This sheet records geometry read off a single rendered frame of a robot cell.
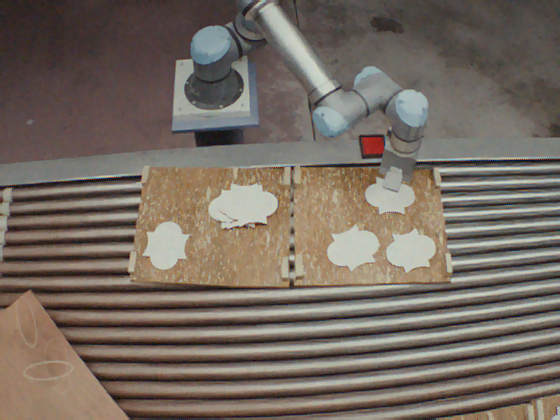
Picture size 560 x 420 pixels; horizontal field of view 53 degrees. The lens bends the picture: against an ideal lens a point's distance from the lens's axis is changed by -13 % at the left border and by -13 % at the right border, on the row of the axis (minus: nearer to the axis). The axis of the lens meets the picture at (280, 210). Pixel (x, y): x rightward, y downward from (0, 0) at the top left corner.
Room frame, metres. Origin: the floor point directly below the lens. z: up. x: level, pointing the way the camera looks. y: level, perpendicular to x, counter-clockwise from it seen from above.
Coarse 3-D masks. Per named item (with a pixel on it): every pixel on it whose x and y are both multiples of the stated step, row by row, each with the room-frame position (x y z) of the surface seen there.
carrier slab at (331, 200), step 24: (312, 168) 0.99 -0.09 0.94; (336, 168) 0.99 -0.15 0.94; (360, 168) 0.99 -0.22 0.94; (312, 192) 0.91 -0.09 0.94; (336, 192) 0.91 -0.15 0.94; (360, 192) 0.91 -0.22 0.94; (432, 192) 0.91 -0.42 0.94; (312, 216) 0.84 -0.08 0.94; (336, 216) 0.84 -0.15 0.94; (360, 216) 0.84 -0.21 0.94; (384, 216) 0.84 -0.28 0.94; (408, 216) 0.84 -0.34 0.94; (432, 216) 0.84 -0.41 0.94; (312, 240) 0.77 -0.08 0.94; (384, 240) 0.76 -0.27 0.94; (312, 264) 0.70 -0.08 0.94; (384, 264) 0.69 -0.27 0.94; (432, 264) 0.69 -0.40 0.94
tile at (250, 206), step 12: (240, 192) 0.89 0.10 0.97; (252, 192) 0.89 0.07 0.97; (264, 192) 0.89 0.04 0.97; (228, 204) 0.85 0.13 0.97; (240, 204) 0.85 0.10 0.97; (252, 204) 0.85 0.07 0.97; (264, 204) 0.85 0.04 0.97; (276, 204) 0.85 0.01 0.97; (228, 216) 0.82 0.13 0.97; (240, 216) 0.82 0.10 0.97; (252, 216) 0.82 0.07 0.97; (264, 216) 0.82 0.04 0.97
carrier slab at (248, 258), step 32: (160, 192) 0.91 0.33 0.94; (192, 192) 0.91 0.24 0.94; (288, 192) 0.91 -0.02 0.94; (192, 224) 0.81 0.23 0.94; (256, 224) 0.81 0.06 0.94; (288, 224) 0.81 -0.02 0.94; (192, 256) 0.72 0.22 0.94; (224, 256) 0.72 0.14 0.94; (256, 256) 0.72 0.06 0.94; (288, 256) 0.72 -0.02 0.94
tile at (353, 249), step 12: (336, 240) 0.76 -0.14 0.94; (348, 240) 0.76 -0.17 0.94; (360, 240) 0.76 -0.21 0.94; (372, 240) 0.76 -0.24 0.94; (336, 252) 0.73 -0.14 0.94; (348, 252) 0.73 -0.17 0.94; (360, 252) 0.73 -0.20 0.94; (372, 252) 0.73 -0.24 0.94; (336, 264) 0.69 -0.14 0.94; (348, 264) 0.69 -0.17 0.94; (360, 264) 0.69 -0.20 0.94
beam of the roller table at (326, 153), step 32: (64, 160) 1.04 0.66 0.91; (96, 160) 1.04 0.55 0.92; (128, 160) 1.04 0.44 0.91; (160, 160) 1.03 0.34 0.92; (192, 160) 1.03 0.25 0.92; (224, 160) 1.03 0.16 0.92; (256, 160) 1.03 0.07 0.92; (288, 160) 1.03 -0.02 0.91; (320, 160) 1.03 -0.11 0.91; (352, 160) 1.03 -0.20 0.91; (448, 160) 1.04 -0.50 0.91; (480, 160) 1.04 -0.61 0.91; (512, 160) 1.05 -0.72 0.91; (544, 160) 1.06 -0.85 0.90
